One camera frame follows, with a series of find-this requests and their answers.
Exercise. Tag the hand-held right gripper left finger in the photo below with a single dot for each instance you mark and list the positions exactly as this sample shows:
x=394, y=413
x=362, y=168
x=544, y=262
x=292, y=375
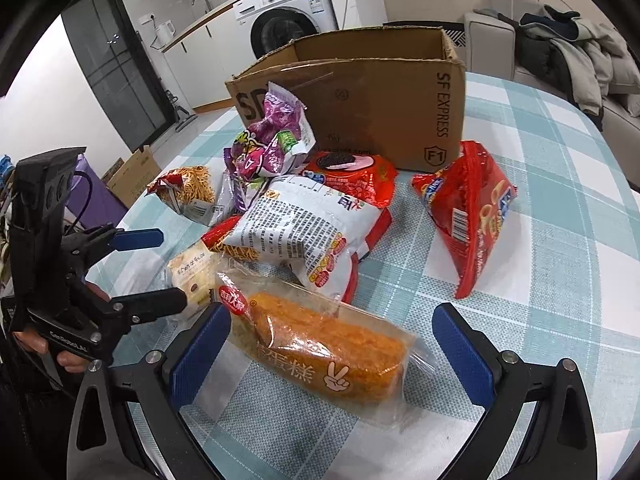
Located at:
x=200, y=355

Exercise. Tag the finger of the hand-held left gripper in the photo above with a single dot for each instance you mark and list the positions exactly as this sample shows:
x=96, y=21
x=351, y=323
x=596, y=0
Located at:
x=155, y=302
x=140, y=238

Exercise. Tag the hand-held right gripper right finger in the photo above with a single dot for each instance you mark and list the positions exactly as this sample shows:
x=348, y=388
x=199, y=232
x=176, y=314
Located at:
x=465, y=355

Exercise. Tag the small clear bread packet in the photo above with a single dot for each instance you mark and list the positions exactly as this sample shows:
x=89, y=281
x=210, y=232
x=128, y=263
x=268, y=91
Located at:
x=192, y=272

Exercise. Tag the noodle snack bag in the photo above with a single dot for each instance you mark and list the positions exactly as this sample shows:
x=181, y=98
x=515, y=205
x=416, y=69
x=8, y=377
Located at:
x=225, y=245
x=192, y=190

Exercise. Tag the orange cake packet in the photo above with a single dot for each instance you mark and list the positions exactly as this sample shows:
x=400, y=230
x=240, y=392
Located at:
x=320, y=345

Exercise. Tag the dark purple snack bag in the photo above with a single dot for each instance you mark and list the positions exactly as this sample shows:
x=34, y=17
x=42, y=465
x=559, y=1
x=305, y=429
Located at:
x=250, y=160

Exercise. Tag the large white snack bag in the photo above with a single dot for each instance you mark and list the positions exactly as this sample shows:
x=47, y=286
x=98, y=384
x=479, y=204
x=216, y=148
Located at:
x=300, y=225

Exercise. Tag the light purple snack bag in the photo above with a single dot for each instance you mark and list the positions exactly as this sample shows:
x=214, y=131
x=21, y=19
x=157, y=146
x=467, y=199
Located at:
x=280, y=115

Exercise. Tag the red cookie bag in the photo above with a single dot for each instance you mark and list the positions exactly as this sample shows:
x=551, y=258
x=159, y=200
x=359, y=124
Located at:
x=360, y=180

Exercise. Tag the brown cardboard box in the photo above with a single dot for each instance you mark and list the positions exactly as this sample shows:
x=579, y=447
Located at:
x=370, y=110

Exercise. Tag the person's left forearm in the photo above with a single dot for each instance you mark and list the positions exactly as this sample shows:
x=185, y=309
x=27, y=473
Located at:
x=25, y=410

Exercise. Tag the person's left hand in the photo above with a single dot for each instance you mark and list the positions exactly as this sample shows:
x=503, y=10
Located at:
x=70, y=360

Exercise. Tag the purple storage bag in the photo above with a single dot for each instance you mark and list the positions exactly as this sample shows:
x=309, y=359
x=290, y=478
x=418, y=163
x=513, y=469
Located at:
x=95, y=205

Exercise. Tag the open floor cardboard box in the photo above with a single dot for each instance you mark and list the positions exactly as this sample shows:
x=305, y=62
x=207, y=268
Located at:
x=135, y=175

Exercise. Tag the checked tablecloth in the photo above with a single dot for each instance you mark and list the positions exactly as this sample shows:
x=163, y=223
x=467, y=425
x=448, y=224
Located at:
x=550, y=260

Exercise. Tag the dark glass door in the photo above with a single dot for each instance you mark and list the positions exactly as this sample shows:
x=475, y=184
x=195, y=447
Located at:
x=110, y=60

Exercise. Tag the white counter cabinet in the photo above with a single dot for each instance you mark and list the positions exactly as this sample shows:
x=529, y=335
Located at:
x=210, y=60

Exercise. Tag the white kettle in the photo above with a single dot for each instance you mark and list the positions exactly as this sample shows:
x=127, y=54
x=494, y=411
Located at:
x=167, y=32

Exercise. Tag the metal faucet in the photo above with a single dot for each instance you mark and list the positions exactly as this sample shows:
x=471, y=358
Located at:
x=205, y=1

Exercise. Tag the white washing machine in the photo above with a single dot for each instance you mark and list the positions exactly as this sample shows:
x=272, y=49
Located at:
x=295, y=5

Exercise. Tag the black jacket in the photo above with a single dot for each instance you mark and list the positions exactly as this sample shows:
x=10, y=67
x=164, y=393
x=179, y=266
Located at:
x=535, y=55

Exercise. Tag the grey sofa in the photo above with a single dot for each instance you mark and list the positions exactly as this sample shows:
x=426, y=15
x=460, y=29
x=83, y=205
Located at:
x=492, y=35

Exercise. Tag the grey jacket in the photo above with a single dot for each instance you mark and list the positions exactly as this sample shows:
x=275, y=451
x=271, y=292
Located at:
x=595, y=60

